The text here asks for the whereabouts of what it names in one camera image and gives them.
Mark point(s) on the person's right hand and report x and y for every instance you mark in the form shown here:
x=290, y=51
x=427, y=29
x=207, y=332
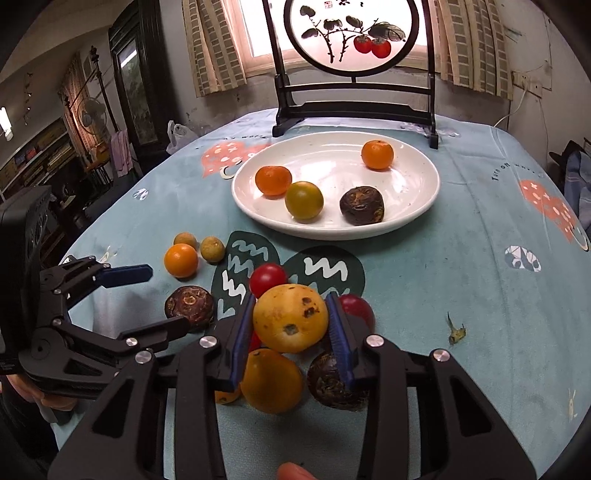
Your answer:
x=295, y=473

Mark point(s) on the white plastic bag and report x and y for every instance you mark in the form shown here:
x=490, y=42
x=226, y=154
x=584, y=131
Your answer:
x=181, y=136

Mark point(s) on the green yellow citrus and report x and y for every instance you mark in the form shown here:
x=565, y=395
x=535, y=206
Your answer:
x=303, y=201

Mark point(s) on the dark red cherry tomato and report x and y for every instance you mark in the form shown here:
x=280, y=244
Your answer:
x=359, y=308

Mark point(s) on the dark brown water chestnut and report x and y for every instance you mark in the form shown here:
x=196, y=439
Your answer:
x=189, y=303
x=362, y=205
x=328, y=384

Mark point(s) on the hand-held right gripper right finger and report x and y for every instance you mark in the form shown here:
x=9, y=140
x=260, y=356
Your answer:
x=342, y=346

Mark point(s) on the dark wooden coat stand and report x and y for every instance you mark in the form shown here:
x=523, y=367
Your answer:
x=98, y=78

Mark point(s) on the yellow spotted citrus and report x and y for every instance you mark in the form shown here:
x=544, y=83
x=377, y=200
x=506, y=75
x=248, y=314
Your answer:
x=290, y=318

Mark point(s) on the dark wooden framed cabinet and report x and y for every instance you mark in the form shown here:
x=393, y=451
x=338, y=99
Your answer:
x=138, y=83

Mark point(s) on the white wall socket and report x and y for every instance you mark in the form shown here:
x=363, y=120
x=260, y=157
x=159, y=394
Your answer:
x=527, y=83

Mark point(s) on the white oval plate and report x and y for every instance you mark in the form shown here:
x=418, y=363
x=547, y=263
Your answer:
x=323, y=157

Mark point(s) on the large smooth orange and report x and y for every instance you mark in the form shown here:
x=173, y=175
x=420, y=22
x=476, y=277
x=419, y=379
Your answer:
x=270, y=381

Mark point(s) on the standing electric fan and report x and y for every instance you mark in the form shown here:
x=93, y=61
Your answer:
x=92, y=113

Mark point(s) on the pink hanging cloth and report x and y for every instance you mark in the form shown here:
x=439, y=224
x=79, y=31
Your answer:
x=121, y=152

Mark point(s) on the small smooth orange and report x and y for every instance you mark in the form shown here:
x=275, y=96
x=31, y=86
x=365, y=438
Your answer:
x=226, y=397
x=181, y=260

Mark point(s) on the round painted table screen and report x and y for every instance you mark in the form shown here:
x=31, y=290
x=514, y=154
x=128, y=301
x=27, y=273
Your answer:
x=351, y=90

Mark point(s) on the light blue printed tablecloth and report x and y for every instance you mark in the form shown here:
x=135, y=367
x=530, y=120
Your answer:
x=461, y=258

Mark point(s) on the pile of blue clothes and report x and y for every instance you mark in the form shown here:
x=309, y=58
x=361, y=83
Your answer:
x=577, y=166

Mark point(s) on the person's left hand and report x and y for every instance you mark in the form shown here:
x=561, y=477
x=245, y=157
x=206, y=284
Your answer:
x=57, y=403

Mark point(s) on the small tan longan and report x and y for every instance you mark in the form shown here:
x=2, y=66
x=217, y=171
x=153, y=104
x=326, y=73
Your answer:
x=212, y=249
x=185, y=239

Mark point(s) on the cluttered wall shelf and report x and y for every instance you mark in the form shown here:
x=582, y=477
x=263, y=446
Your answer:
x=37, y=152

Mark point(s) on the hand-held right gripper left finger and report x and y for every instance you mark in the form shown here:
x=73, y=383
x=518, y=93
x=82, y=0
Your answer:
x=241, y=346

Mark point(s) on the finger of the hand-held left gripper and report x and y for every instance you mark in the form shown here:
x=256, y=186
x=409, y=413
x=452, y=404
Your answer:
x=152, y=334
x=127, y=274

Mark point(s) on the orange mandarin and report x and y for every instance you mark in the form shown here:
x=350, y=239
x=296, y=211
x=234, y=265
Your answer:
x=273, y=180
x=377, y=154

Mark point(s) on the beige checked curtain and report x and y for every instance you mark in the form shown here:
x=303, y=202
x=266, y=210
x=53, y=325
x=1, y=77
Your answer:
x=471, y=41
x=212, y=46

